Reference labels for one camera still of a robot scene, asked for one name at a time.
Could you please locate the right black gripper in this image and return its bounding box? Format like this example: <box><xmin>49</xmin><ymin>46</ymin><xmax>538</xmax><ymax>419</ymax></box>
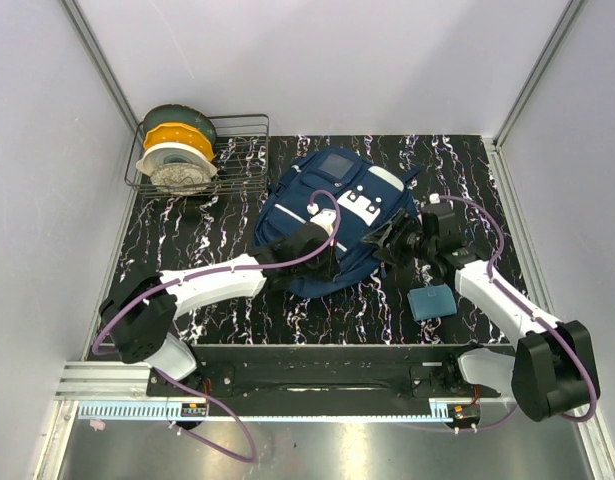
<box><xmin>361</xmin><ymin>208</ymin><xmax>436</xmax><ymax>270</ymax></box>

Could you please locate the navy blue student backpack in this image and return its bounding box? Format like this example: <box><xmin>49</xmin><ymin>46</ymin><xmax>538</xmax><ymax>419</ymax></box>
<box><xmin>252</xmin><ymin>147</ymin><xmax>420</xmax><ymax>298</ymax></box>

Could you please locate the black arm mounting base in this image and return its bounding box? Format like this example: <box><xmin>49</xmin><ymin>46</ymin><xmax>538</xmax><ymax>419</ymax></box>
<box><xmin>146</xmin><ymin>343</ymin><xmax>503</xmax><ymax>419</ymax></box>

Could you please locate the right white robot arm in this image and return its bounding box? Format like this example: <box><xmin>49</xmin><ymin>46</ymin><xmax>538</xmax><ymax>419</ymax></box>
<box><xmin>363</xmin><ymin>196</ymin><xmax>600</xmax><ymax>423</ymax></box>

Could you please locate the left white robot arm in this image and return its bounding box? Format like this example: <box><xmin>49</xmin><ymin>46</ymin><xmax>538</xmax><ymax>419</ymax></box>
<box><xmin>92</xmin><ymin>219</ymin><xmax>337</xmax><ymax>396</ymax></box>

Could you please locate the small blue wallet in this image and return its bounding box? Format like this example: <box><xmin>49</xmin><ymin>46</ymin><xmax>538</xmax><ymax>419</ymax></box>
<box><xmin>407</xmin><ymin>285</ymin><xmax>458</xmax><ymax>322</ymax></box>

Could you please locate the grey patterned plate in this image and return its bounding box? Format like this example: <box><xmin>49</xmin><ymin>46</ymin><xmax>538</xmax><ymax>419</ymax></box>
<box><xmin>150</xmin><ymin>163</ymin><xmax>211</xmax><ymax>196</ymax></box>

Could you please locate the white plate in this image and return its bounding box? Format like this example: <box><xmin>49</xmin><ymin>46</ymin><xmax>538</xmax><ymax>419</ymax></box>
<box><xmin>136</xmin><ymin>142</ymin><xmax>217</xmax><ymax>178</ymax></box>

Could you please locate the yellow plate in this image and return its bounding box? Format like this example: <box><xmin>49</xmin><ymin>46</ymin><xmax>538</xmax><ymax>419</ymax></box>
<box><xmin>143</xmin><ymin>122</ymin><xmax>215</xmax><ymax>161</ymax></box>

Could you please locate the dark green plate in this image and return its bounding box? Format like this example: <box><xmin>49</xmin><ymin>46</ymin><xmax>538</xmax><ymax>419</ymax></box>
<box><xmin>143</xmin><ymin>104</ymin><xmax>217</xmax><ymax>150</ymax></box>

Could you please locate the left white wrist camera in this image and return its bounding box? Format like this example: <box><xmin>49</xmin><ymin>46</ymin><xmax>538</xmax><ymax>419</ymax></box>
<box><xmin>306</xmin><ymin>203</ymin><xmax>340</xmax><ymax>235</ymax></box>

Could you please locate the black wire dish rack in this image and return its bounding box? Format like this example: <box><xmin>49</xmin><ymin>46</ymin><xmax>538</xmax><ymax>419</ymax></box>
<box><xmin>123</xmin><ymin>113</ymin><xmax>270</xmax><ymax>198</ymax></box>

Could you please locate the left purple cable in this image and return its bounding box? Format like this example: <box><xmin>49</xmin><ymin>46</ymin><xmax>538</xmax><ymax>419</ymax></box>
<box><xmin>90</xmin><ymin>190</ymin><xmax>343</xmax><ymax>464</ymax></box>

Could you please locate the aluminium front rail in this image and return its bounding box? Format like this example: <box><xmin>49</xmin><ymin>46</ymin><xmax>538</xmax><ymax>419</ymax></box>
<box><xmin>54</xmin><ymin>360</ymin><xmax>601</xmax><ymax>401</ymax></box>

